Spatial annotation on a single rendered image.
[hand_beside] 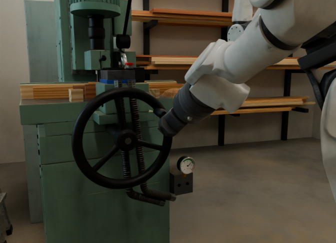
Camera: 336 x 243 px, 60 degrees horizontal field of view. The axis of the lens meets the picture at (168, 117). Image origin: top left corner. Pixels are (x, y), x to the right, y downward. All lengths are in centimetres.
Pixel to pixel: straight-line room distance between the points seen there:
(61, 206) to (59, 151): 18
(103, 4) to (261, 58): 73
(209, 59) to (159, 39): 305
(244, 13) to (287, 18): 75
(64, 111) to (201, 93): 51
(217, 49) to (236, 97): 11
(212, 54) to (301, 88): 410
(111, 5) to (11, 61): 247
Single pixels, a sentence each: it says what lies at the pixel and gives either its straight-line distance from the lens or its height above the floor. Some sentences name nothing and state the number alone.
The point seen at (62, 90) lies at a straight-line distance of 111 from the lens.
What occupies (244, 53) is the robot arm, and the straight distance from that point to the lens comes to 45.
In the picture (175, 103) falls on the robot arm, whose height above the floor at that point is 93.
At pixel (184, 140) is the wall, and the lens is 375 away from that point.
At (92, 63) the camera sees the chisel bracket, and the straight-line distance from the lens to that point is 108.
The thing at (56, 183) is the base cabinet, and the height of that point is 65.
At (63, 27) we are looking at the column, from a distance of 131.
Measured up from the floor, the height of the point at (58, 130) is 82.
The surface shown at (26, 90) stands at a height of 93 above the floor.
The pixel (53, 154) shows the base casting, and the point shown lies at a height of 74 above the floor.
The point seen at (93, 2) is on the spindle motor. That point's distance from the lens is 107.
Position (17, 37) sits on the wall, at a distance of 347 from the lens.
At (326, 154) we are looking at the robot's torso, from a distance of 72.
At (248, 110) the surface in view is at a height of 53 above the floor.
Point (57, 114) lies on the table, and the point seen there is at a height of 86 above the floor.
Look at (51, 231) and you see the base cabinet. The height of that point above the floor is 49.
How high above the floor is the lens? 100
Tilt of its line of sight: 9 degrees down
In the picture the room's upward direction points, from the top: straight up
